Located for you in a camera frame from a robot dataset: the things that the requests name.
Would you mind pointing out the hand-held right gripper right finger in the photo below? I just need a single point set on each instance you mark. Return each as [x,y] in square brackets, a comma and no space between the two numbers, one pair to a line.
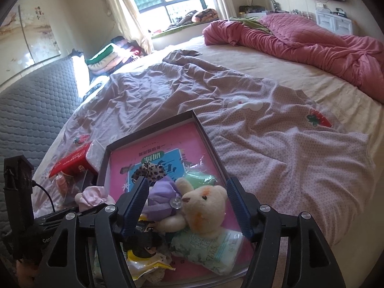
[238,208]

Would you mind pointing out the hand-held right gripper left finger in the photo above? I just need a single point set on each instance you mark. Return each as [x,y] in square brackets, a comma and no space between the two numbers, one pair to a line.
[135,208]

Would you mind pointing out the beige teddy bear purple dress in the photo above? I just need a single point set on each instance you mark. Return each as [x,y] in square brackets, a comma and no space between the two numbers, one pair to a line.
[201,204]

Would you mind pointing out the leopard print scrunchie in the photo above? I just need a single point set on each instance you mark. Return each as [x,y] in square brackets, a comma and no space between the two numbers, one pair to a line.
[150,171]

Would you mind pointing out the pink beige plush toy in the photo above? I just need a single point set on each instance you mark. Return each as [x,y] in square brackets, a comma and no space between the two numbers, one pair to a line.
[93,198]

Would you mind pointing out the yellow snack packet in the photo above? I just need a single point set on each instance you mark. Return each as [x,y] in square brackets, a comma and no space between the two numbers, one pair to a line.
[147,255]

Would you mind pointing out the light green soft bundle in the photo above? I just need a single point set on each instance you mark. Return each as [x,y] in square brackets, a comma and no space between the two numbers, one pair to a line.
[199,178]

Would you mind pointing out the green floral tissue pack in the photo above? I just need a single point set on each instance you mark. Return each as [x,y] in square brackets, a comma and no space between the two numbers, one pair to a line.
[207,249]

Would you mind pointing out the grey shallow cardboard box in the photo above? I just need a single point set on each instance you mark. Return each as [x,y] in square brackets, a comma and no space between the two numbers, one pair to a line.
[144,135]

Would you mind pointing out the person's left hand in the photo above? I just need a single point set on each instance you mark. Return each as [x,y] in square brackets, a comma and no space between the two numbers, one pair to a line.
[27,271]

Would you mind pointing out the pink item in clear wrapper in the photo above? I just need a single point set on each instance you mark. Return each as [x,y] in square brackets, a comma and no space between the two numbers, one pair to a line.
[61,183]

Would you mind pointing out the small black box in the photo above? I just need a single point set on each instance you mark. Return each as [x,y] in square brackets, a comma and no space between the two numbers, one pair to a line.
[76,190]

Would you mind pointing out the pink book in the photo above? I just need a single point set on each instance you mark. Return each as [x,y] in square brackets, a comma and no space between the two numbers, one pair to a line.
[144,147]

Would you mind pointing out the red white tissue box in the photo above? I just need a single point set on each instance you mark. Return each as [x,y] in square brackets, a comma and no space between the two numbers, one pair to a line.
[72,162]

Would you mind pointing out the lilac strawberry duvet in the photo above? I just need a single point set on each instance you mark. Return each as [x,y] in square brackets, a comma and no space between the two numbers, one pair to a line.
[210,111]

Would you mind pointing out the grey quilted headboard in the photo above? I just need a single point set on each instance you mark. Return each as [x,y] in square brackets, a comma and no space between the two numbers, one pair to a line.
[33,102]

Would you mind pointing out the stack of folded clothes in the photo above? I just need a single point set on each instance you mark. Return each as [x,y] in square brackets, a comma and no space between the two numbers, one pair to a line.
[114,57]

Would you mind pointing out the black cloth on headboard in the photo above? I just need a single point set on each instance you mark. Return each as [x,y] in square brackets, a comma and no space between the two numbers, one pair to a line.
[76,53]

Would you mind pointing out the pink quilt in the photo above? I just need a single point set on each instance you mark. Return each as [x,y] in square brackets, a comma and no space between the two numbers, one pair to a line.
[300,42]

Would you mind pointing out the green cloth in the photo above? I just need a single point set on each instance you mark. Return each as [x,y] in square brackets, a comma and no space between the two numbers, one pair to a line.
[252,22]

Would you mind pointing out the clothes on windowsill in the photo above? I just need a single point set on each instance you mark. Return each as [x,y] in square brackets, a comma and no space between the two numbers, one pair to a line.
[183,19]

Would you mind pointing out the floral pillow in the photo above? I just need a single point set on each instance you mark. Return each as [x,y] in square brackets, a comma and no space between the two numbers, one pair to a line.
[207,15]

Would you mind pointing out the dark gold-trim box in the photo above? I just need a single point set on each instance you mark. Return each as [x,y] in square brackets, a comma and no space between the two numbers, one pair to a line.
[250,8]

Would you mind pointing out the white drawer unit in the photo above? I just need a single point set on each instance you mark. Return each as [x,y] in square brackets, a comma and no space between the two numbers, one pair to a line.
[333,21]

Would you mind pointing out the blossom wall painting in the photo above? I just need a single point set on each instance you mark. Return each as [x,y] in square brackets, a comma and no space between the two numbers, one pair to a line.
[27,33]

